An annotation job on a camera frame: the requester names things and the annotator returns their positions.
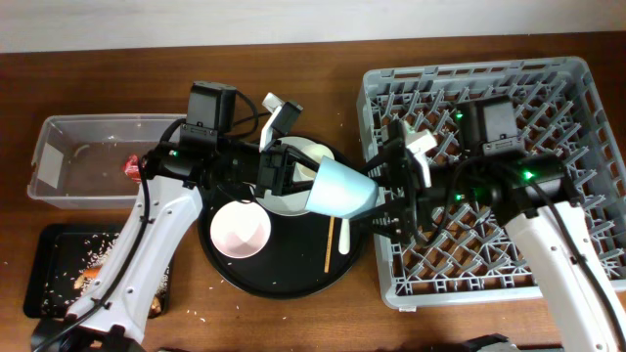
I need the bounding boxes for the pink bowl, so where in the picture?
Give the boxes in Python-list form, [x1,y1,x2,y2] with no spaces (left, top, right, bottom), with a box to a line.
[209,201,272,259]

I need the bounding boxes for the orange carrot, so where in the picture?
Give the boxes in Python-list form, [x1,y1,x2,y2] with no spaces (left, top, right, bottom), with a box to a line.
[81,267,101,280]

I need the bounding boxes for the light blue cup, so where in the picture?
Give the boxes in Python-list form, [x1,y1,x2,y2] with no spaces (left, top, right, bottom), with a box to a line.
[304,156,379,219]

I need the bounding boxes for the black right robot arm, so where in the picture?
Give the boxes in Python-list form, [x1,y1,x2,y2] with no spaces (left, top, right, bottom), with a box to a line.
[367,96,625,351]

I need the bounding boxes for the grey round plate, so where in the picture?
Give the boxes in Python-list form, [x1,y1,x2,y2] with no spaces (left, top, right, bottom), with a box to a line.
[256,137,335,216]

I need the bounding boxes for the red snack wrapper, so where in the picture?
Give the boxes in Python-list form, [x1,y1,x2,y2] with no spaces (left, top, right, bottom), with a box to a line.
[122,154,141,184]

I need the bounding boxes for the black rectangular tray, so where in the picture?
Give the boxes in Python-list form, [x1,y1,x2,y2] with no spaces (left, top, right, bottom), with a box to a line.
[22,223,172,320]

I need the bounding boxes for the round black serving tray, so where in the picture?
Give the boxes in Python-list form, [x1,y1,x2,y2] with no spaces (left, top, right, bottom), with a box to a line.
[197,191,371,299]

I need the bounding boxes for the cream white cup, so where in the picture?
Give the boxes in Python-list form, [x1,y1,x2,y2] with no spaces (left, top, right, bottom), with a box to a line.
[292,144,336,182]

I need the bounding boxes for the grey dishwasher rack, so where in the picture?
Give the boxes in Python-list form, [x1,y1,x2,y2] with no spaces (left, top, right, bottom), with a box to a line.
[356,57,625,311]

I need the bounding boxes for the rice and peanut shells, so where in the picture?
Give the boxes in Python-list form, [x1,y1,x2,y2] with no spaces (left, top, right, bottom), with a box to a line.
[41,233,170,317]

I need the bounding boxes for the clear plastic waste bin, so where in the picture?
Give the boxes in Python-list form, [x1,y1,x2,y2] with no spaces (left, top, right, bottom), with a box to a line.
[27,113,181,209]

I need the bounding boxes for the wooden chopstick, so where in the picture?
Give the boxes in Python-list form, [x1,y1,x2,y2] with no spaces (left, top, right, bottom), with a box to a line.
[324,216,335,274]

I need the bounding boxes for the white plastic fork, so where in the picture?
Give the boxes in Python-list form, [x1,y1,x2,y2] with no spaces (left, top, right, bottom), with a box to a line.
[337,219,351,255]

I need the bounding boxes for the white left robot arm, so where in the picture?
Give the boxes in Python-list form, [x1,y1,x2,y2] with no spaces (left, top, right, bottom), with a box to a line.
[30,81,320,351]

